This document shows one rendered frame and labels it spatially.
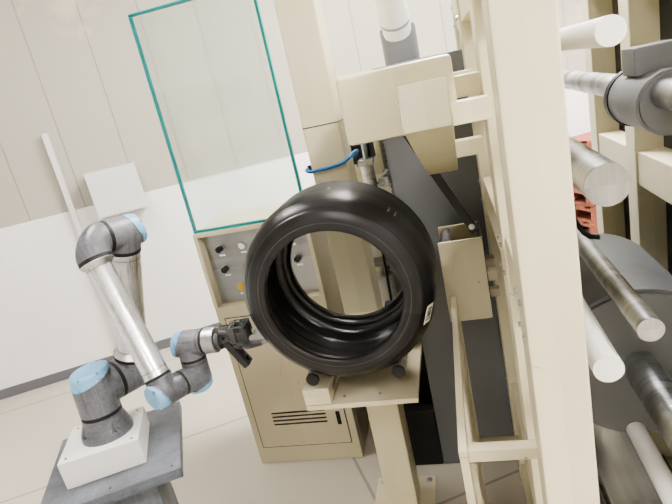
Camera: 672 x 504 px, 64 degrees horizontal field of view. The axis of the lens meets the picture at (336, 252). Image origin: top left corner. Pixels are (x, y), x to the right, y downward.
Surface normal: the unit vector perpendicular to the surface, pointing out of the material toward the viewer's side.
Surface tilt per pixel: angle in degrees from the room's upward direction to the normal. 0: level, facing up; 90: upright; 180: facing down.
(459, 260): 90
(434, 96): 72
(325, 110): 90
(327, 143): 90
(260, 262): 84
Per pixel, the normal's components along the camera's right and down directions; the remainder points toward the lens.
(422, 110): -0.23, 0.02
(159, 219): 0.28, 0.22
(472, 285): -0.18, 0.33
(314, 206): -0.28, -0.47
